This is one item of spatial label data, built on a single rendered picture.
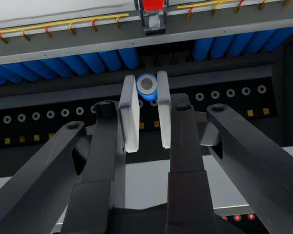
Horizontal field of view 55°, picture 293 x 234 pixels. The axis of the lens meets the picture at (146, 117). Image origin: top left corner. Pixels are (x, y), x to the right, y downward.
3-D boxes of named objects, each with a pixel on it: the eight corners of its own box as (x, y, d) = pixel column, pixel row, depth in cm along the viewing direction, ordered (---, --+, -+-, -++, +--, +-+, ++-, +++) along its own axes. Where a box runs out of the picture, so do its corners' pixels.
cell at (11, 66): (25, 68, 35) (-7, 48, 28) (39, 66, 35) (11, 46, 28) (26, 82, 35) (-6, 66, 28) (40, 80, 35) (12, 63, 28)
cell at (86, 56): (90, 59, 34) (73, 37, 28) (105, 57, 34) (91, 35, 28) (91, 74, 34) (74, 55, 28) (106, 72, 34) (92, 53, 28)
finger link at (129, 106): (138, 152, 17) (126, 153, 17) (139, 109, 23) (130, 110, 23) (130, 105, 16) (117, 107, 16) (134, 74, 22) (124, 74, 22)
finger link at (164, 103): (157, 102, 16) (170, 100, 15) (156, 70, 22) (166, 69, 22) (163, 149, 17) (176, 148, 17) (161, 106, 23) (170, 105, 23)
